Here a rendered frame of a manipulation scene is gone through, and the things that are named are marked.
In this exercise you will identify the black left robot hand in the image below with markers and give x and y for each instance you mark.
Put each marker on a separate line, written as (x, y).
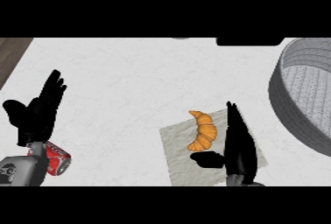
(37, 116)

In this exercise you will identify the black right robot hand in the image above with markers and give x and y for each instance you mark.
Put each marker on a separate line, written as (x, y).
(240, 145)

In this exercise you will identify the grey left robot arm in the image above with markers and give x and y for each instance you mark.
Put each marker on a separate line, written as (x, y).
(24, 167)

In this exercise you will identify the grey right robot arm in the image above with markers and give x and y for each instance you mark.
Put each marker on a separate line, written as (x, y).
(241, 181)

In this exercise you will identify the orange croissant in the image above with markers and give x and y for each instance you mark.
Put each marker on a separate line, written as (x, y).
(204, 131)

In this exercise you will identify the pale grey placemat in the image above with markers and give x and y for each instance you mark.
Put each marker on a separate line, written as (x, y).
(190, 157)

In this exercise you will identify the grey wicker basket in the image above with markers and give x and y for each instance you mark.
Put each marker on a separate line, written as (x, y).
(303, 96)

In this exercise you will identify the red soda can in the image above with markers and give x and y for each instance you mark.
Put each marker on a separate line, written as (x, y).
(58, 159)

